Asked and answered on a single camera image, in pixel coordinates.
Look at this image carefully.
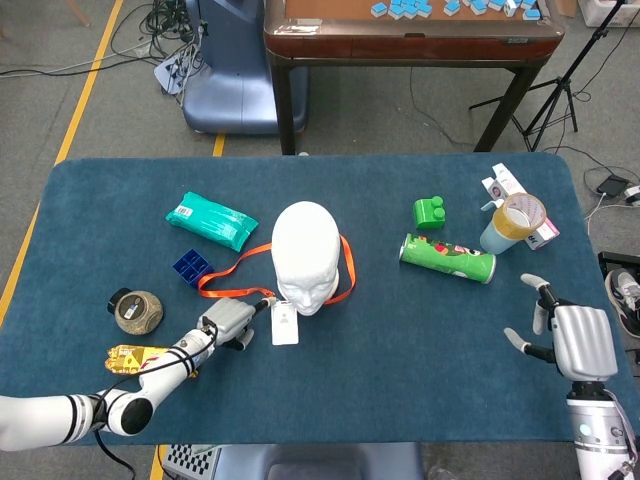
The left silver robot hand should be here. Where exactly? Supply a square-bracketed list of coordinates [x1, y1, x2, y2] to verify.
[197, 296, 279, 351]

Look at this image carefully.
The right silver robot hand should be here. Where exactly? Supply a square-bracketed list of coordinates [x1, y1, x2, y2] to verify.
[503, 272, 620, 384]

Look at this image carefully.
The orange lanyard with white badge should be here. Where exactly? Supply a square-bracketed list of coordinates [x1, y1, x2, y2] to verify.
[197, 233, 357, 347]

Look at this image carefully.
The round brown jar black lid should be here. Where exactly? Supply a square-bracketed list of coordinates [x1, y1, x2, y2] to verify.
[108, 288, 165, 337]

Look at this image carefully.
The gold yellow biscuit packet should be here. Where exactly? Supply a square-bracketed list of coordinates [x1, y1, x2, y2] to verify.
[104, 343, 174, 376]

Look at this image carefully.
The white foam mannequin head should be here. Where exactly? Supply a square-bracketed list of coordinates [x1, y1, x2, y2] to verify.
[270, 200, 342, 317]

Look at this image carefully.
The blue plastic grid box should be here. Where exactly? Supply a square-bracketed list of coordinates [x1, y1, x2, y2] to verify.
[172, 248, 216, 290]

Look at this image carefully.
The grey black sneaker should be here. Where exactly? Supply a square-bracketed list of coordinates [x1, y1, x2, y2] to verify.
[603, 268, 640, 339]

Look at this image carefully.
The black crate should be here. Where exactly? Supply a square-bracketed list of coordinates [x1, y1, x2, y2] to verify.
[597, 251, 640, 274]

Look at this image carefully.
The teal wet wipes pack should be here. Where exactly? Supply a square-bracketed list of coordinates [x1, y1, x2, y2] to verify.
[165, 191, 260, 253]

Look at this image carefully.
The light blue cup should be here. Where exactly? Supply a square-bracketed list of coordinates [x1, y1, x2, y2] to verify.
[479, 207, 526, 256]

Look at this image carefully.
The black white checkerboard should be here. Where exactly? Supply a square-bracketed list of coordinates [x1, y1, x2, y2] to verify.
[162, 443, 221, 480]

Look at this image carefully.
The brown packing tape roll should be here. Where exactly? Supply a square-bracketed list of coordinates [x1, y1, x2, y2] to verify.
[492, 192, 549, 236]

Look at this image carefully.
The dark blue table mat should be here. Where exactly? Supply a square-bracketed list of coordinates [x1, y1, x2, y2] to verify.
[0, 152, 614, 448]

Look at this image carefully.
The green chips can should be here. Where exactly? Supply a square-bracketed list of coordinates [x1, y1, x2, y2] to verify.
[398, 232, 498, 286]

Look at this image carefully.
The black phone on charger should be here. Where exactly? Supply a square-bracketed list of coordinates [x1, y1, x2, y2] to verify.
[597, 175, 630, 197]

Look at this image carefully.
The grey blue robot torso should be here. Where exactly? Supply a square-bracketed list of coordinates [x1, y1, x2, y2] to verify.
[214, 442, 426, 480]

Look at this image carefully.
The white pink carton box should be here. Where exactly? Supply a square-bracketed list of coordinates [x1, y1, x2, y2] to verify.
[480, 163, 561, 251]

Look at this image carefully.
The green toy building block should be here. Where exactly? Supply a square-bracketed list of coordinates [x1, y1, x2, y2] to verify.
[412, 195, 448, 231]

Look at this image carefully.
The blue grey machine base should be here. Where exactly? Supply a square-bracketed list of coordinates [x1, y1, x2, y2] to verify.
[182, 0, 307, 136]

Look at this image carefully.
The white power strip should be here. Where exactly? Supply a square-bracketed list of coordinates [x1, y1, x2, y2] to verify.
[153, 47, 201, 96]

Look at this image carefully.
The black tripod stand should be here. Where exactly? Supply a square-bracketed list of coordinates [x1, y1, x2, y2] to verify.
[468, 0, 629, 153]

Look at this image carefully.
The brown mahjong table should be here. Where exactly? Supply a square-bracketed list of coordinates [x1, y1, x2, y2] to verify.
[263, 0, 566, 155]

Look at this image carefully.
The white storage box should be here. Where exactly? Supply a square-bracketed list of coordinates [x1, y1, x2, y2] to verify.
[578, 0, 640, 29]

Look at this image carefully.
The black floor cable bundle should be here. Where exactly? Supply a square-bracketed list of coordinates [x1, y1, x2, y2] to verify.
[0, 0, 206, 81]

